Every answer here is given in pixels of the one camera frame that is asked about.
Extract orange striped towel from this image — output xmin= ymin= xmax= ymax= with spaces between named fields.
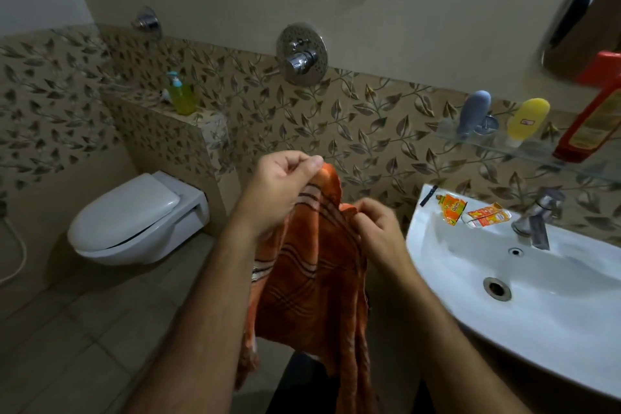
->
xmin=235 ymin=162 xmax=376 ymax=414

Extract chrome sink faucet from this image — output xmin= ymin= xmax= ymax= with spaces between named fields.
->
xmin=511 ymin=188 xmax=566 ymax=251

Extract round chrome shower valve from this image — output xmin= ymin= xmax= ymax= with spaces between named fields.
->
xmin=276 ymin=23 xmax=328 ymax=87

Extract yellow tube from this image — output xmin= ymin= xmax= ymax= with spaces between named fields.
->
xmin=505 ymin=98 xmax=551 ymax=147

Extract white wall-hung toilet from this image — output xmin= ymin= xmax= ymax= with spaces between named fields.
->
xmin=67 ymin=171 xmax=210 ymax=266

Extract chrome shelf bracket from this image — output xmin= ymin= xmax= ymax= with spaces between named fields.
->
xmin=473 ymin=114 xmax=499 ymax=135

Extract wall mirror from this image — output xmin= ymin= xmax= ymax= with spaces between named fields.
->
xmin=541 ymin=0 xmax=621 ymax=87

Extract person's left forearm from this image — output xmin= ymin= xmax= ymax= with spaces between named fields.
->
xmin=124 ymin=215 xmax=272 ymax=414

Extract glass wall shelf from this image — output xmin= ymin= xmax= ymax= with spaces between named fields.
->
xmin=434 ymin=115 xmax=621 ymax=184

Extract grey tube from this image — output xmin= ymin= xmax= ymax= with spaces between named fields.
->
xmin=456 ymin=90 xmax=492 ymax=138

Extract person's left hand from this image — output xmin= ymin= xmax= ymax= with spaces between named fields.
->
xmin=236 ymin=150 xmax=324 ymax=236

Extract orange sachet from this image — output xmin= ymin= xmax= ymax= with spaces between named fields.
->
xmin=437 ymin=193 xmax=467 ymax=226

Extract yellow liquid soap dispenser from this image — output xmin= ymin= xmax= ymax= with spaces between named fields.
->
xmin=166 ymin=71 xmax=197 ymax=116

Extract red shampoo bottle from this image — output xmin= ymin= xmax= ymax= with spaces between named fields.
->
xmin=553 ymin=51 xmax=621 ymax=163

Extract white ceramic sink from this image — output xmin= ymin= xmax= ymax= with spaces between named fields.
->
xmin=406 ymin=184 xmax=621 ymax=400

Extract person's right forearm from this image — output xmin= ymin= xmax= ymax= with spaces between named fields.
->
xmin=376 ymin=258 xmax=532 ymax=414

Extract small chrome wall valve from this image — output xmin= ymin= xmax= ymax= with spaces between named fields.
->
xmin=132 ymin=6 xmax=162 ymax=39

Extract white hose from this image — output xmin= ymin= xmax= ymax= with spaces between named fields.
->
xmin=0 ymin=215 xmax=28 ymax=286

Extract crumpled orange white packet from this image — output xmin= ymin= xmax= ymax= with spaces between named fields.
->
xmin=461 ymin=202 xmax=512 ymax=229

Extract person's right hand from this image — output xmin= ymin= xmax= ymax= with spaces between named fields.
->
xmin=351 ymin=198 xmax=413 ymax=274

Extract person's dark trousers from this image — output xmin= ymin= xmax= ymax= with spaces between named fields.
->
xmin=266 ymin=351 xmax=437 ymax=414

